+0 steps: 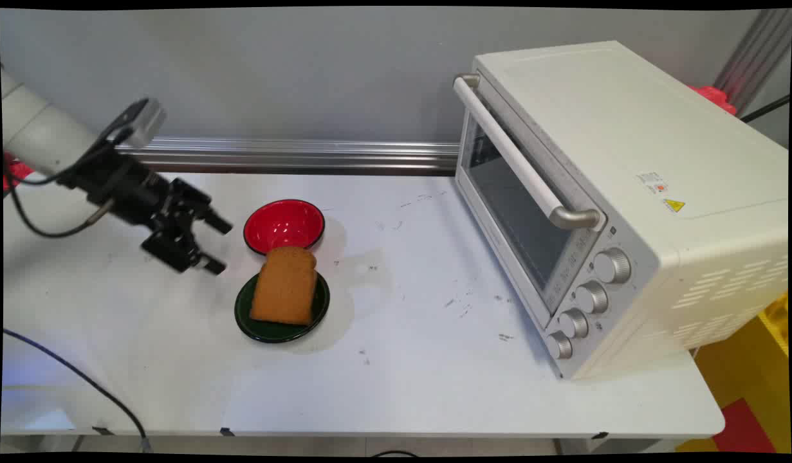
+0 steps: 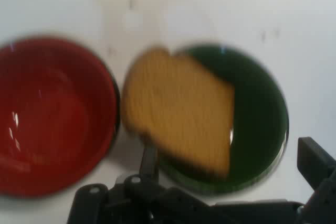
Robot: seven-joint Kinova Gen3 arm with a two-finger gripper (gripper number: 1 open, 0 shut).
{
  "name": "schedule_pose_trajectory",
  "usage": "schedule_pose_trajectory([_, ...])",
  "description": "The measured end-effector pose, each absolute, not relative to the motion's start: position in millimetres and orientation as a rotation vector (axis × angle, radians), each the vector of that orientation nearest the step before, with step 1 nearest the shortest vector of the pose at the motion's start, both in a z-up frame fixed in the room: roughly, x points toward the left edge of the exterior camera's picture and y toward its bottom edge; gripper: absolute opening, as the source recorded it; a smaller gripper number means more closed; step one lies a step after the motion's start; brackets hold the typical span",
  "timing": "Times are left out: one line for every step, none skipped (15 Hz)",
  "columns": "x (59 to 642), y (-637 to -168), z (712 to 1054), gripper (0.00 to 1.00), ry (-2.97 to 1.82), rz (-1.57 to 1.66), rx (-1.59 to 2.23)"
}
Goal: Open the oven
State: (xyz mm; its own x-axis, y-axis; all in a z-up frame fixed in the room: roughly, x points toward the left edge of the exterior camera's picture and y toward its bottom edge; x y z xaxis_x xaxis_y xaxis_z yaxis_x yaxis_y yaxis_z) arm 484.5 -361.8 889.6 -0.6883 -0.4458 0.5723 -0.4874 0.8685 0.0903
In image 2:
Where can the dark green plate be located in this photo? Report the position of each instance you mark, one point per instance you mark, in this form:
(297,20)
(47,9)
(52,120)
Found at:
(258,103)

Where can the red bowl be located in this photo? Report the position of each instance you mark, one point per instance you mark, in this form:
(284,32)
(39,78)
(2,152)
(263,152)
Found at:
(52,116)

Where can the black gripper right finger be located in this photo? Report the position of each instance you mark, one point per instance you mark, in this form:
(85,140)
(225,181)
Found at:
(317,166)

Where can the brown bread slice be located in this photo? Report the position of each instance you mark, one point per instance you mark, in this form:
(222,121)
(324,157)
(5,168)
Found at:
(178,111)

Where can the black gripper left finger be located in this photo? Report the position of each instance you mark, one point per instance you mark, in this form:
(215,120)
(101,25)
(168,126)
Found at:
(147,197)

